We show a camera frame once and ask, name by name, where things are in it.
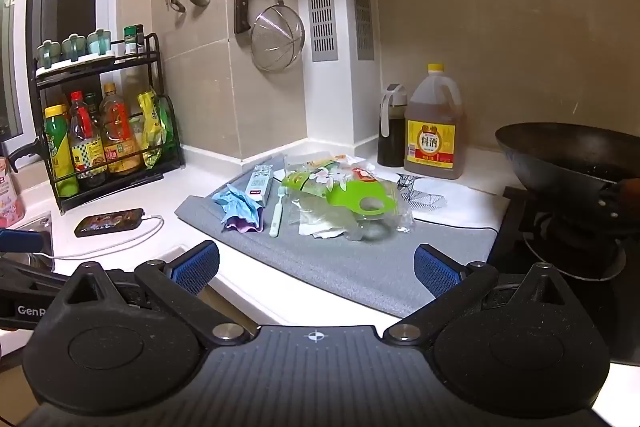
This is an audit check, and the dark glass bottle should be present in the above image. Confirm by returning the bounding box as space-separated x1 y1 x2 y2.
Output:
85 93 103 128

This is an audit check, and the red cap sauce bottle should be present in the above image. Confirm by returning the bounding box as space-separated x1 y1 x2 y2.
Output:
68 91 108 188

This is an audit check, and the black gas stove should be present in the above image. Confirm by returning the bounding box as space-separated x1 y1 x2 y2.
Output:
487 187 640 365

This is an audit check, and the green yellow label bottle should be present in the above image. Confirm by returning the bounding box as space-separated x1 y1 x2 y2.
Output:
44 104 81 198

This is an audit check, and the white toothpaste box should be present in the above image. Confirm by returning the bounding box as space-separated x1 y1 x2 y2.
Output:
247 164 274 202

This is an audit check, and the yellow cap cooking wine jug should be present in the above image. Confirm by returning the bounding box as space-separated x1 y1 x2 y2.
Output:
404 63 467 180

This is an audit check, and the blue crumpled plastic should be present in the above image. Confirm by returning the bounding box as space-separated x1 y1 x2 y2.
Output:
212 183 263 234

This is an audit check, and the orange label oil bottle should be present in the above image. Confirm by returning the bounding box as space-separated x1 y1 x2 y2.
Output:
100 83 143 175

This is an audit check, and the black wire spice rack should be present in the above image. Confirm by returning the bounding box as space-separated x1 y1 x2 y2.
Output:
27 33 186 214

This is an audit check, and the grey wall vent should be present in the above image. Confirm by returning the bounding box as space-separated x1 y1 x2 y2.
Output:
305 0 338 62

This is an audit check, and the black pan handle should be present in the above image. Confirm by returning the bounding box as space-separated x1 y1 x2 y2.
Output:
7 139 43 172

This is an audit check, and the pale green toothbrush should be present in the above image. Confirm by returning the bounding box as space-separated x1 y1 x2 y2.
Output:
269 187 287 239

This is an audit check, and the yellow green seasoning bag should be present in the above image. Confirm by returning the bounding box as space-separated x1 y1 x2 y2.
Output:
137 91 176 168

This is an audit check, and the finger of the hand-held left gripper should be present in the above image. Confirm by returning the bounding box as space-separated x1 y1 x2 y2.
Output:
0 256 76 303
0 229 44 254

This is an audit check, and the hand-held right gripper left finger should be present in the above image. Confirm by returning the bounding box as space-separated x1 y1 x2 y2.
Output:
64 241 258 350

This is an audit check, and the steel sink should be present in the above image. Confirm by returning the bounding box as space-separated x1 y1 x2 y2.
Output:
15 211 55 275

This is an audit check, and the black smartphone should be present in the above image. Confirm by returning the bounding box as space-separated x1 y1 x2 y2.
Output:
74 208 146 239

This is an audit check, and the black white patterned cloth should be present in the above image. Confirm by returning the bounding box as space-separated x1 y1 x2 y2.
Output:
395 173 506 224

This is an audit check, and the green printed plastic bag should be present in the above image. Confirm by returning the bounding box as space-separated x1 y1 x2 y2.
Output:
280 159 401 217

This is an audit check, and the dark soy sauce dispenser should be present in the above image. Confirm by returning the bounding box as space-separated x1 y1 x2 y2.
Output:
377 83 408 168

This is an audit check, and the green ceramic jar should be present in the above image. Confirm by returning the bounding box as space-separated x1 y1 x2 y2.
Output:
86 28 115 56
61 34 88 62
37 40 63 70

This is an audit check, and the white charging cable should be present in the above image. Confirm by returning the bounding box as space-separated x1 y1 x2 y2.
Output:
50 214 165 260

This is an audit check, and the clear packet red label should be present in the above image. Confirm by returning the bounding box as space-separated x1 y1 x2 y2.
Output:
284 151 382 184

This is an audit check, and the grey counter mat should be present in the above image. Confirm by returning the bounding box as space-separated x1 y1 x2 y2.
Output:
174 152 503 308

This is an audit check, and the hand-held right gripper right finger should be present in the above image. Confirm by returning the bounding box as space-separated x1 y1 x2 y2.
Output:
382 243 573 350

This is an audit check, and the black wok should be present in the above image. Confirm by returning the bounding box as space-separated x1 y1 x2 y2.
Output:
495 122 640 238

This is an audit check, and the pink refill pouch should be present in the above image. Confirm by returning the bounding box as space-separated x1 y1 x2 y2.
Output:
0 155 26 229

